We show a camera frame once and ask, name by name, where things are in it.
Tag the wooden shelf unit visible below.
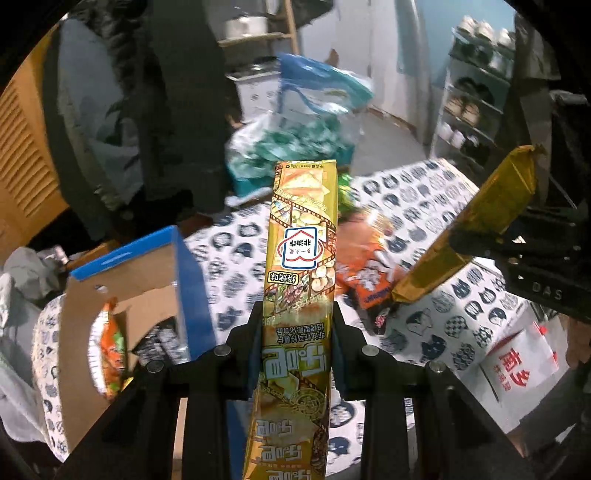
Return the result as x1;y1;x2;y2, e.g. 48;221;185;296
217;0;301;47

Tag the white fleece garment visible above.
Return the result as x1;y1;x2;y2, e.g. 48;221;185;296
0;272;47;444

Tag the long gold snack packet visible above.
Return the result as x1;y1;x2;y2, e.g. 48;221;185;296
242;159;340;480
392;144;546;305

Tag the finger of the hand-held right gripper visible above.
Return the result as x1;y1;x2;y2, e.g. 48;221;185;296
448;228;580;266
519;203;591;232

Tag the wooden louvred cabinet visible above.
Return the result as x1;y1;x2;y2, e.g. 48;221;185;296
0;28;70;250

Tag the cat print tablecloth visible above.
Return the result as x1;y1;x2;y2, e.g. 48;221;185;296
31;157;571;467

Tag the small green snack packet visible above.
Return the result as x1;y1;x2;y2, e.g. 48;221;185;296
337;173;356;213

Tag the grey garment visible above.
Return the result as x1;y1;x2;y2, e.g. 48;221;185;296
4;247;70;278

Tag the small dark snack packet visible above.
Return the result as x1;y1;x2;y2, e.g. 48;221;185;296
372;302;393;335

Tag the white patterned box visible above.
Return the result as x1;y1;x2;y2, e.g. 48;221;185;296
235;74;282;121

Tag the white bag with red print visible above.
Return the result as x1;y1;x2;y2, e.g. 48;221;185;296
480;318;561;404

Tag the cardboard box with blue rim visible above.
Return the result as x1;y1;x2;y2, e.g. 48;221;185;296
60;225;218;455

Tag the black coat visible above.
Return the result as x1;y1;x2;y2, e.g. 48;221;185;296
139;0;232;215

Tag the white pot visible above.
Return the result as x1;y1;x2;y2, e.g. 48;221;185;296
224;16;269;38

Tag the person's right hand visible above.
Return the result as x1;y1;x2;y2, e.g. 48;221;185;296
566;318;591;367

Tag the pile of teal plastic bags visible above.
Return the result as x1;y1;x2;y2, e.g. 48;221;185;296
228;115;356;185

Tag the grey hooded jacket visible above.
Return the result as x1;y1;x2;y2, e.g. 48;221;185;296
58;18;144;204

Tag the grey shoe rack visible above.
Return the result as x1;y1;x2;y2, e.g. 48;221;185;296
431;25;515;171

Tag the orange snack packet silver back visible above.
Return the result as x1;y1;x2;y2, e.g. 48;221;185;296
90;298;127;400

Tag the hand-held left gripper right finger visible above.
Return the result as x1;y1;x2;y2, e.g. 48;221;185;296
330;302;555;480

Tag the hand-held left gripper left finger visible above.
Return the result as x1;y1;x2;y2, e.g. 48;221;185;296
55;300;266;480

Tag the large orange snack packet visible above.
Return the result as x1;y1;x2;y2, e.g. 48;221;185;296
335;249;402;311

